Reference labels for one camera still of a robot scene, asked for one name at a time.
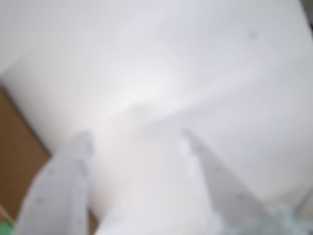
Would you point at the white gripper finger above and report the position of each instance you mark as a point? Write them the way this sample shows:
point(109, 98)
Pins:
point(58, 191)
point(227, 200)

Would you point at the green cube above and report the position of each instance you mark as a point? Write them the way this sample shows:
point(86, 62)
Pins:
point(5, 228)

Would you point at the brown cardboard box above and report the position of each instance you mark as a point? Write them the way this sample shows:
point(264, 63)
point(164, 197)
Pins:
point(19, 151)

